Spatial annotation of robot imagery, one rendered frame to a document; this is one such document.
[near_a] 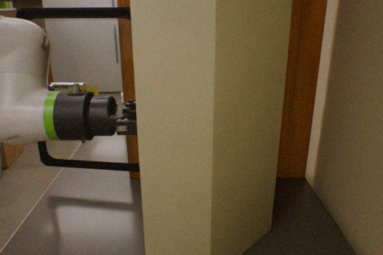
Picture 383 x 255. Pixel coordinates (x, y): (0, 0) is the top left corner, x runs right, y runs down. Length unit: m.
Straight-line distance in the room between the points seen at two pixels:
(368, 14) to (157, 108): 0.48
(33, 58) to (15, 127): 0.13
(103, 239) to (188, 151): 0.33
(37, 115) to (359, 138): 0.63
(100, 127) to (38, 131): 0.11
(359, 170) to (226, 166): 0.34
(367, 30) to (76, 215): 0.74
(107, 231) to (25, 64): 0.37
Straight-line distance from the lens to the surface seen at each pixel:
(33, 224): 0.85
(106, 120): 0.61
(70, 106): 0.62
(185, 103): 0.48
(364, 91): 0.77
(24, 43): 0.68
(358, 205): 0.81
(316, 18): 0.88
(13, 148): 3.54
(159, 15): 0.46
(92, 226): 0.80
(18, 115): 0.65
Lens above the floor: 1.40
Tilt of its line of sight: 20 degrees down
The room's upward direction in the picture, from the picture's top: straight up
